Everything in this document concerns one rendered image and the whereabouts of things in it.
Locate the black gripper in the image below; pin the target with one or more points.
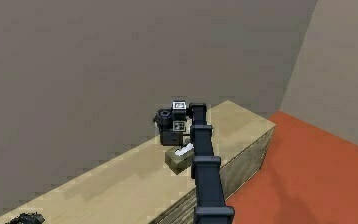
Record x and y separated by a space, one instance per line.
165 125

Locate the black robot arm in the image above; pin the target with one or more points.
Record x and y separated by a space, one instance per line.
205 173

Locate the olive green tissue box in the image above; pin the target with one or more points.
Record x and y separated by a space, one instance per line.
177 160

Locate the beige wooden sideboard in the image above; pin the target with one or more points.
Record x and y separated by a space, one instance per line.
120 186

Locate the black lumpy object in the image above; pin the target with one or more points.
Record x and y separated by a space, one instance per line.
25 219

